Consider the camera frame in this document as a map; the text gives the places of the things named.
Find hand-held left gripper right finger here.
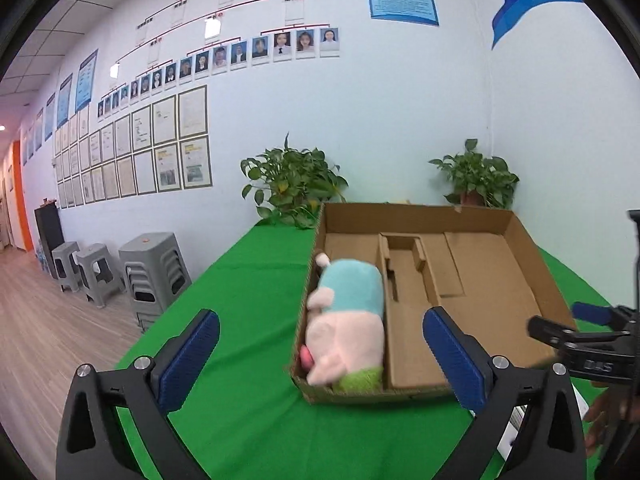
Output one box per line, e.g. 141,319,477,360
422,306,587,480

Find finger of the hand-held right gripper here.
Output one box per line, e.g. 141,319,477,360
571,302,640,333
527,316,621,356

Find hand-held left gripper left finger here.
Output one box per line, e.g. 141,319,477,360
56,308,221,480

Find cardboard box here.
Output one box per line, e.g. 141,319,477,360
290,202,578,406

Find green and white medicine box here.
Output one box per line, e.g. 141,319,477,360
497,387,590,458

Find pink and teal plush toy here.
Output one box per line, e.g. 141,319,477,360
301,253,386,395

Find person's right hand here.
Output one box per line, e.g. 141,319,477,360
584,390,640,456

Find cardboard insert divider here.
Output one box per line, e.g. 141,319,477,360
377,232,468,391

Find green tablecloth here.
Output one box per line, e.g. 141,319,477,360
114,220,616,480

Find stack of grey plastic stools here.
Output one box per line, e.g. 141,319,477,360
118,232,193,333

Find grey plastic stool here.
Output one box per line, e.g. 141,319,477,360
51,241,83,293
75,243,126,309

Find potted green plant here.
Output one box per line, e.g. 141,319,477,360
428,138,521,211
241,132,349,231

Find black cabinet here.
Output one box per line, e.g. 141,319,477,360
34,205,66,281

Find row of blue notice boards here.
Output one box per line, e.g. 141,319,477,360
20,49,99,166

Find row of portrait photos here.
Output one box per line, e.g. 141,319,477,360
96,27,342,120

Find wall of framed documents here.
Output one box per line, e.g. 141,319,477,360
52,85,213,210

